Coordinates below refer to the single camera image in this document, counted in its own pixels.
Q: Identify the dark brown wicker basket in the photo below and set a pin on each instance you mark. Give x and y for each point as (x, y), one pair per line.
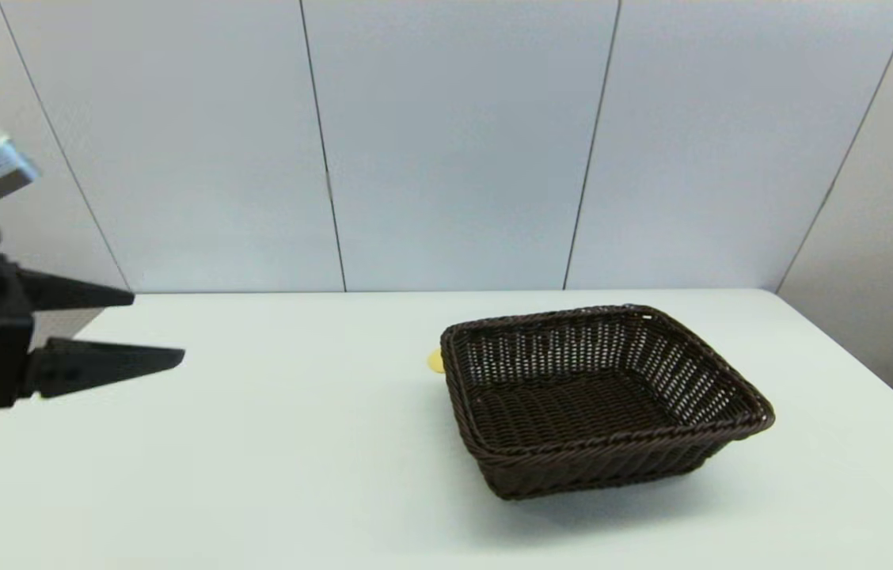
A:
(573, 412)

